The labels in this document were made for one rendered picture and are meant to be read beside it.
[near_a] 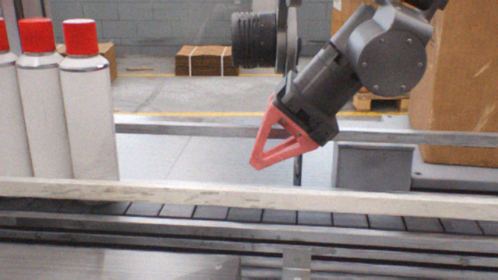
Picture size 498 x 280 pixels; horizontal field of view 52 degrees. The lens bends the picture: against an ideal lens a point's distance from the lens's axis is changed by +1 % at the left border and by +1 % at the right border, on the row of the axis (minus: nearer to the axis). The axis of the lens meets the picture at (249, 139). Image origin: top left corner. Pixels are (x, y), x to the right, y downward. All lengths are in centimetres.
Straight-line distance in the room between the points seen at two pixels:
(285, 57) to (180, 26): 456
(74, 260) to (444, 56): 55
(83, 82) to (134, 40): 566
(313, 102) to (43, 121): 30
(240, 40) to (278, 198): 109
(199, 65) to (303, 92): 452
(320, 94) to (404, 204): 14
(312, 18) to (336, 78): 559
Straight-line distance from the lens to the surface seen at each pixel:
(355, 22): 51
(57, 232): 62
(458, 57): 78
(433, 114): 79
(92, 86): 56
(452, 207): 56
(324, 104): 51
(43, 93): 59
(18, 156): 64
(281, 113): 51
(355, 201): 54
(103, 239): 60
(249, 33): 160
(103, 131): 58
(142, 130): 62
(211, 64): 501
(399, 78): 44
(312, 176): 79
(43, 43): 59
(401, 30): 43
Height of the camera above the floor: 115
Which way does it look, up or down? 20 degrees down
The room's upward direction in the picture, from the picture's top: straight up
